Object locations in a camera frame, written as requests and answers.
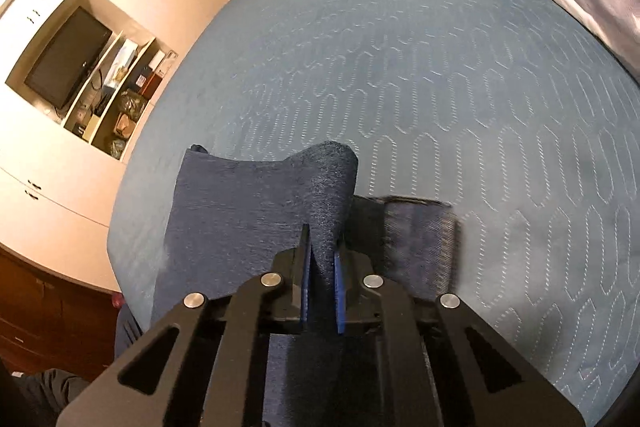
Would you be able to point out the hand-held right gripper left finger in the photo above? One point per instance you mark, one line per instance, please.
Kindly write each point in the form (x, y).
(303, 277)

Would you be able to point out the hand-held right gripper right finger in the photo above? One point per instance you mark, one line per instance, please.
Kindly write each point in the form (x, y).
(341, 292)

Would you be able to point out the dark blue pants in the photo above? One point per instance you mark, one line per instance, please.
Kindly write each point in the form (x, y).
(240, 217)

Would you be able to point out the blue quilted bedspread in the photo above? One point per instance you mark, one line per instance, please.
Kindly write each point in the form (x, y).
(425, 82)

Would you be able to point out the crumpled clear plastic bag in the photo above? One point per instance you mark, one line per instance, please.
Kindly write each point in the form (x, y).
(131, 104)

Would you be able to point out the person's dark trouser leg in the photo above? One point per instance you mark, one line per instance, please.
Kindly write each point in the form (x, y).
(45, 394)

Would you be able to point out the black television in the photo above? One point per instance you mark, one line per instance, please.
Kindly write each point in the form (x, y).
(65, 62)

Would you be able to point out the white wall cabinet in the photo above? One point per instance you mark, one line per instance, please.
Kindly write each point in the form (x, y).
(150, 7)

